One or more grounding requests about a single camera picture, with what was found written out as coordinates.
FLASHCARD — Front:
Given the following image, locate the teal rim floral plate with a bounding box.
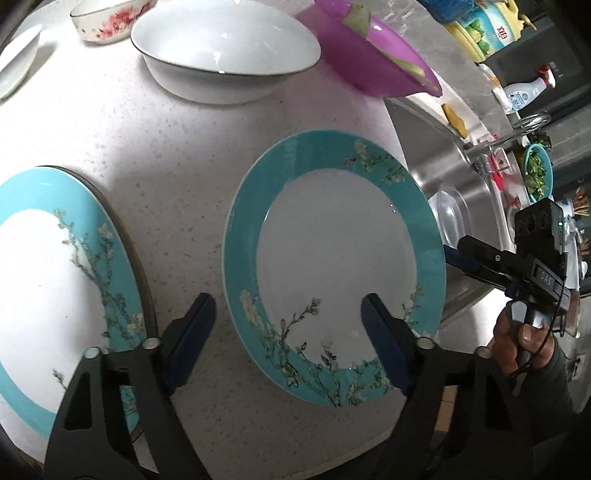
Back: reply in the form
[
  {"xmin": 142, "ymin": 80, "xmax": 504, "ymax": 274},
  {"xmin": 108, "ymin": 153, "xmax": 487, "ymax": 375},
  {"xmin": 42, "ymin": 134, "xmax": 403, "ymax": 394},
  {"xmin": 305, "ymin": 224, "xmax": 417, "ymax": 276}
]
[{"xmin": 222, "ymin": 130, "xmax": 447, "ymax": 407}]

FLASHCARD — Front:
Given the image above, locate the purple plastic bowl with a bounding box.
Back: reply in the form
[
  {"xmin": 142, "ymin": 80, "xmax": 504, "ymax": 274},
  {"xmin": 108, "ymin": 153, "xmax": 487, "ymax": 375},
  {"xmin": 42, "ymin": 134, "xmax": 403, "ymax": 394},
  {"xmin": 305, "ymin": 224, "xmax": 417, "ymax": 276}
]
[{"xmin": 297, "ymin": 1, "xmax": 443, "ymax": 98}]

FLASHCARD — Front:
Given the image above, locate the yellow sponge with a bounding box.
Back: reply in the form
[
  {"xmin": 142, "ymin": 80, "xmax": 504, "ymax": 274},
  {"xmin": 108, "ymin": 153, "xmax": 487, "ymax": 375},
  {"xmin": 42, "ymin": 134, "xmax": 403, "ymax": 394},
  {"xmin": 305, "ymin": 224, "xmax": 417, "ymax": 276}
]
[{"xmin": 442, "ymin": 103, "xmax": 469, "ymax": 139}]

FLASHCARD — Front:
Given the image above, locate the black camera box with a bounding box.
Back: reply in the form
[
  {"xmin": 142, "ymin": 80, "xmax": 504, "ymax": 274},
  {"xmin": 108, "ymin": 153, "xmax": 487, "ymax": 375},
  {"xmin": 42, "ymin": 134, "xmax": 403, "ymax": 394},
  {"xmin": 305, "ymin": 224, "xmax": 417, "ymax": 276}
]
[{"xmin": 514, "ymin": 198, "xmax": 568, "ymax": 280}]

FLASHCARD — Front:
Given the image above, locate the white bowl red floral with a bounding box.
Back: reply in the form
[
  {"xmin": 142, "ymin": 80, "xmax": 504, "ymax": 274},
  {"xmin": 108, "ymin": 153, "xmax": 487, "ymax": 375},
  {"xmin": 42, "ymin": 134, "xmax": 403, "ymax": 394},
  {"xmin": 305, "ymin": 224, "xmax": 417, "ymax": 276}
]
[{"xmin": 69, "ymin": 0, "xmax": 157, "ymax": 44}]

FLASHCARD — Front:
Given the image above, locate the person's right hand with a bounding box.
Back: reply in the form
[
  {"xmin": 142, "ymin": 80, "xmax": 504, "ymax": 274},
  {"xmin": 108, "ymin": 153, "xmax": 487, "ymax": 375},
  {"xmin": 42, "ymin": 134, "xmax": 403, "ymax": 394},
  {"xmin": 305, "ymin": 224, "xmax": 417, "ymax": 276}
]
[{"xmin": 491, "ymin": 308, "xmax": 556, "ymax": 375}]

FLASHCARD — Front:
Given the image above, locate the large white serving bowl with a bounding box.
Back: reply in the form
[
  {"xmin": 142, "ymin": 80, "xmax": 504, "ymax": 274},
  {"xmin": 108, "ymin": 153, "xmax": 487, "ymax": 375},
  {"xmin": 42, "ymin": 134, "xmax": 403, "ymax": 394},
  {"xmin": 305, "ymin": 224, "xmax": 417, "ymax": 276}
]
[{"xmin": 130, "ymin": 1, "xmax": 322, "ymax": 105}]

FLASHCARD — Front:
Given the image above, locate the chrome faucet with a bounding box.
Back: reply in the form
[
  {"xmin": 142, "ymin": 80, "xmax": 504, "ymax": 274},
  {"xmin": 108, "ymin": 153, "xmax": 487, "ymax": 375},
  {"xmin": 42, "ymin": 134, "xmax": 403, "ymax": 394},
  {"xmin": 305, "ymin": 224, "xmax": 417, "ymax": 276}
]
[{"xmin": 464, "ymin": 112, "xmax": 552, "ymax": 158}]

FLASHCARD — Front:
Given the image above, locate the white spray bottle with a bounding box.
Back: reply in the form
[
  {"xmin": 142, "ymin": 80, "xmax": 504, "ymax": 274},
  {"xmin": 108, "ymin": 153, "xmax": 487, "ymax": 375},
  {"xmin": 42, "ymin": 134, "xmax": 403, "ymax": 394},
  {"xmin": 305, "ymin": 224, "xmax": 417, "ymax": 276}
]
[{"xmin": 504, "ymin": 65, "xmax": 556, "ymax": 112}]

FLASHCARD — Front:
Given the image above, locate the yellow detergent bottle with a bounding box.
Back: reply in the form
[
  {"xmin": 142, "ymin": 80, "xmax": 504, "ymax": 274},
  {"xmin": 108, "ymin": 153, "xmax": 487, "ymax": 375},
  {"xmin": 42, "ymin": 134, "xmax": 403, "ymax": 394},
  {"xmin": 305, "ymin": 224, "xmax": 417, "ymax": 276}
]
[{"xmin": 445, "ymin": 0, "xmax": 537, "ymax": 64}]

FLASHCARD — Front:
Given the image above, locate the white bowl dark rim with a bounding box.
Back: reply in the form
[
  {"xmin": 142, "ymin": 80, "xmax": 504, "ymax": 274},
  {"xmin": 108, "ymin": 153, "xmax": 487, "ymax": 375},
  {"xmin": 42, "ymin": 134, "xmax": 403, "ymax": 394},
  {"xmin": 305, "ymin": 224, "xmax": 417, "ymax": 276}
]
[{"xmin": 0, "ymin": 24, "xmax": 43, "ymax": 100}]

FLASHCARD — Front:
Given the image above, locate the blue utensil holder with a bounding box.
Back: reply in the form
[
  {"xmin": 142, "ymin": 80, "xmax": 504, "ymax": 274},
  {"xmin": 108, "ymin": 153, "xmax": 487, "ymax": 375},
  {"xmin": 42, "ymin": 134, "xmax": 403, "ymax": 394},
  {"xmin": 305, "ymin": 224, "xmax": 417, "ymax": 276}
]
[{"xmin": 419, "ymin": 0, "xmax": 474, "ymax": 24}]

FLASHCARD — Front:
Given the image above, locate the stainless steel sink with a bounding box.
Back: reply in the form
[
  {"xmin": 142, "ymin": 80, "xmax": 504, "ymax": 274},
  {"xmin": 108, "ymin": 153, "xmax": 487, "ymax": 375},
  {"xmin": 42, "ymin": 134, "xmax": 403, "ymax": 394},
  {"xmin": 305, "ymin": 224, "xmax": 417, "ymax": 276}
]
[{"xmin": 382, "ymin": 96, "xmax": 523, "ymax": 319}]

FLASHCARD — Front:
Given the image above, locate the grey gradient dinner plate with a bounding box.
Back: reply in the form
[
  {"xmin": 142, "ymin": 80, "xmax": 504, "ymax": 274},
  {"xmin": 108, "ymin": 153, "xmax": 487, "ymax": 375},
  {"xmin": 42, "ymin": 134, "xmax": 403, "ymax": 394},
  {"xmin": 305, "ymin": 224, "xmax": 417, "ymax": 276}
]
[{"xmin": 44, "ymin": 165, "xmax": 157, "ymax": 353}]

